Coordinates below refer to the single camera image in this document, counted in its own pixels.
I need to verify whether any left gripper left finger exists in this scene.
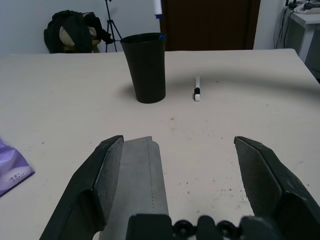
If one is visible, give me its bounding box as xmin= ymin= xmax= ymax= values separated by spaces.
xmin=38 ymin=134 xmax=125 ymax=240

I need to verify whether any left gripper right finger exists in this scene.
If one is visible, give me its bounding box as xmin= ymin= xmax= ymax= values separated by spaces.
xmin=233 ymin=135 xmax=320 ymax=240

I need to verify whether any grey glasses case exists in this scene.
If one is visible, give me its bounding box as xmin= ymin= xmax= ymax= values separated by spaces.
xmin=99 ymin=136 xmax=171 ymax=240

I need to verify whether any white marker black band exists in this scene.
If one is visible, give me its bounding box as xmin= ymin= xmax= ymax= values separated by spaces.
xmin=193 ymin=75 xmax=202 ymax=103

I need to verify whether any white marker blue tip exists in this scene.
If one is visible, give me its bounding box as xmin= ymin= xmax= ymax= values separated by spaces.
xmin=152 ymin=0 xmax=163 ymax=20

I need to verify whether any purple tissue pack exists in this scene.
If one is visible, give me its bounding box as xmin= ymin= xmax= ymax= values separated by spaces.
xmin=0 ymin=136 xmax=36 ymax=198

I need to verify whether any black plastic cup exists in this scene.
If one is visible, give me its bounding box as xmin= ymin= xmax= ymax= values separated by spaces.
xmin=119 ymin=32 xmax=167 ymax=105

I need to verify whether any yellow cushion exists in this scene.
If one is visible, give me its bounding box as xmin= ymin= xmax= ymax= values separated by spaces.
xmin=63 ymin=37 xmax=100 ymax=52

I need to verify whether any beige garment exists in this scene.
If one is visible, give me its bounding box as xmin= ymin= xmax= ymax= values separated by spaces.
xmin=59 ymin=13 xmax=99 ymax=46

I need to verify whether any dark brown door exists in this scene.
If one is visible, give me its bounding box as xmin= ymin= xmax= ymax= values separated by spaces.
xmin=161 ymin=0 xmax=261 ymax=52

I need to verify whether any white desk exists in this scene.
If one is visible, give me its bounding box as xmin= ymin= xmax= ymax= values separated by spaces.
xmin=282 ymin=9 xmax=320 ymax=73

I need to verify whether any black tripod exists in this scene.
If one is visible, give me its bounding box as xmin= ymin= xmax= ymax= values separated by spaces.
xmin=103 ymin=0 xmax=124 ymax=53

